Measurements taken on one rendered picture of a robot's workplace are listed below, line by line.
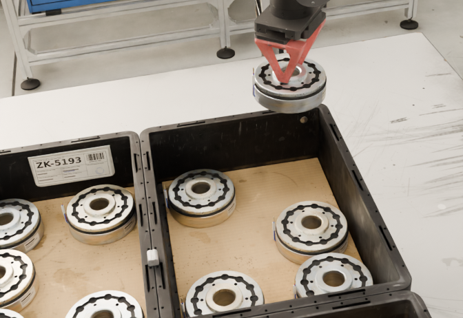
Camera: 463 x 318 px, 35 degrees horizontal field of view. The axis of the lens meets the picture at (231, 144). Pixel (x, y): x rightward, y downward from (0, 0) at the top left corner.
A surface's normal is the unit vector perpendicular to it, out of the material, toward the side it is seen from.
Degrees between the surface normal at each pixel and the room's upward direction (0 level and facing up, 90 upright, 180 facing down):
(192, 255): 0
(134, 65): 0
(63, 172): 90
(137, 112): 0
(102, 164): 90
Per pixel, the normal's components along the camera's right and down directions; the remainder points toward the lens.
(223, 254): -0.07, -0.79
